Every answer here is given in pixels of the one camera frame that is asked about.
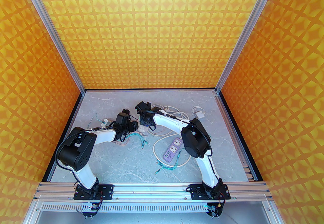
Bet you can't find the grey lower panel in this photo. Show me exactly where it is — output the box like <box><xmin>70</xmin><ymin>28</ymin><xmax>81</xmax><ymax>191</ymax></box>
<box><xmin>35</xmin><ymin>212</ymin><xmax>275</xmax><ymax>224</ymax></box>

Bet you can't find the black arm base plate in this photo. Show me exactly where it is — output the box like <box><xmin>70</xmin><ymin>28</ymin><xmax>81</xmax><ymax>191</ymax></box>
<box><xmin>189</xmin><ymin>184</ymin><xmax>231</xmax><ymax>201</ymax></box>
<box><xmin>73</xmin><ymin>184</ymin><xmax>114</xmax><ymax>200</ymax></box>

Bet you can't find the aluminium front rail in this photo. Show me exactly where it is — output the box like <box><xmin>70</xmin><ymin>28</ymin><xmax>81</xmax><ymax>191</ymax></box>
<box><xmin>33</xmin><ymin>181</ymin><xmax>273</xmax><ymax>202</ymax></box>

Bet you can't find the slotted white cable duct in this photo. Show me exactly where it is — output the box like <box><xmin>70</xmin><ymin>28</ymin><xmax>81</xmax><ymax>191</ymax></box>
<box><xmin>40</xmin><ymin>201</ymin><xmax>269</xmax><ymax>214</ymax></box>

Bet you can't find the black table edge trim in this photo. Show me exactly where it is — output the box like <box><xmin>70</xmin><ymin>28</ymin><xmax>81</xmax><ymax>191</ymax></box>
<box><xmin>84</xmin><ymin>88</ymin><xmax>217</xmax><ymax>91</ymax></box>
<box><xmin>218</xmin><ymin>91</ymin><xmax>266</xmax><ymax>182</ymax></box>
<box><xmin>42</xmin><ymin>92</ymin><xmax>85</xmax><ymax>183</ymax></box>

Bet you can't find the teal multi-head charging cable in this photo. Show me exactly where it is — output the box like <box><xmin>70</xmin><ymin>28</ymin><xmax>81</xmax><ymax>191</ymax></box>
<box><xmin>154</xmin><ymin>148</ymin><xmax>200</xmax><ymax>175</ymax></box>
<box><xmin>125</xmin><ymin>132</ymin><xmax>148</xmax><ymax>148</ymax></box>

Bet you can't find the aluminium corner post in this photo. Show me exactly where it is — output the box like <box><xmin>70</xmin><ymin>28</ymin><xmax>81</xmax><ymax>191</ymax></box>
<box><xmin>215</xmin><ymin>0</ymin><xmax>285</xmax><ymax>95</ymax></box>
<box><xmin>14</xmin><ymin>0</ymin><xmax>86</xmax><ymax>95</ymax></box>

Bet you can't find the thin green cable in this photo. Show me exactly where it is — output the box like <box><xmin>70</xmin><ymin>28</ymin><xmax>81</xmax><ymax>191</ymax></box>
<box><xmin>89</xmin><ymin>114</ymin><xmax>103</xmax><ymax>129</ymax></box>

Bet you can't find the aluminium side rail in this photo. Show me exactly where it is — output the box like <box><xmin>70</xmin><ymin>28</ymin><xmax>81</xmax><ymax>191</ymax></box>
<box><xmin>242</xmin><ymin>163</ymin><xmax>259</xmax><ymax>181</ymax></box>

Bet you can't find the purple power strip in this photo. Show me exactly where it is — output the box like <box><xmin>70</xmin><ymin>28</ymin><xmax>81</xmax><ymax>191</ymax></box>
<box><xmin>163</xmin><ymin>138</ymin><xmax>183</xmax><ymax>163</ymax></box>
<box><xmin>153</xmin><ymin>105</ymin><xmax>194</xmax><ymax>167</ymax></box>

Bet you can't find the small controller board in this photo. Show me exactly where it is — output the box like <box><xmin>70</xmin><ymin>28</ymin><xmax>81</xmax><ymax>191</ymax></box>
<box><xmin>206</xmin><ymin>201</ymin><xmax>225</xmax><ymax>218</ymax></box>
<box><xmin>83</xmin><ymin>201</ymin><xmax>101</xmax><ymax>219</ymax></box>

